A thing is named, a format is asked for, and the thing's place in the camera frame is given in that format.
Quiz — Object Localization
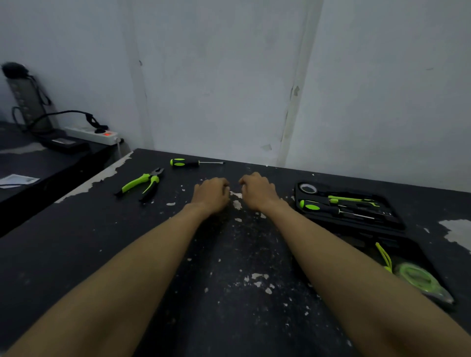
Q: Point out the person's right hand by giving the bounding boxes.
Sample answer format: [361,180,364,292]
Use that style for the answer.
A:
[238,172,283,215]

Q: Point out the person's left hand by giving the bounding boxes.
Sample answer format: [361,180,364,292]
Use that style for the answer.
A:
[191,177,231,216]

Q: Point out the person's left forearm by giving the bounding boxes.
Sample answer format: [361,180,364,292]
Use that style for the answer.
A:
[3,202,212,357]

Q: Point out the person's right forearm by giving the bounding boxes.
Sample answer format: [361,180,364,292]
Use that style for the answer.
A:
[260,199,471,357]

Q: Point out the green and black screwdriver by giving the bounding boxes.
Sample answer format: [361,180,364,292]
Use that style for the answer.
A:
[170,158,225,167]

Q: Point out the green and black pliers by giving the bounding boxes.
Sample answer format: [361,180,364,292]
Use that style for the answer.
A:
[114,168,165,203]

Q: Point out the slim green test pen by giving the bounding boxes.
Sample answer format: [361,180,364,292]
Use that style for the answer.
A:
[328,195,380,207]

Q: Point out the black plastic tool case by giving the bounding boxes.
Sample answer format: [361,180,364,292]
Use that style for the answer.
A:
[293,180,458,313]

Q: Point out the white power strip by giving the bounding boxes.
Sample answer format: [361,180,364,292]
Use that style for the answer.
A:
[64,127,122,145]

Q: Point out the black flat device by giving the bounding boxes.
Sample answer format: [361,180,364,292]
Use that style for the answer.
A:
[41,136,90,152]

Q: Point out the black side table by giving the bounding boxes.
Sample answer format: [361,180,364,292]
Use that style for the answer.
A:
[0,121,127,238]

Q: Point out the clear green plastic bag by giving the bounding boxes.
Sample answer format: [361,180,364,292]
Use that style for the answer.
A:
[394,261,455,305]

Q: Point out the white paper sheet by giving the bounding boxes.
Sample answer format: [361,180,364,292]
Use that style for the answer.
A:
[0,174,40,190]

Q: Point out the grey tower device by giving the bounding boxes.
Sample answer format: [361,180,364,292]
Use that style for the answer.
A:
[1,62,59,134]

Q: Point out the large green handled screwdriver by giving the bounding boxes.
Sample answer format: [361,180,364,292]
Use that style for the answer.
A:
[299,200,376,221]

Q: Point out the green strap loop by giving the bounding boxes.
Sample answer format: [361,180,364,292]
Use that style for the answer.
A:
[375,242,393,274]

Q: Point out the black power cable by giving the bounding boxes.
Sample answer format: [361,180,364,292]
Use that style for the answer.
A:
[11,106,109,134]

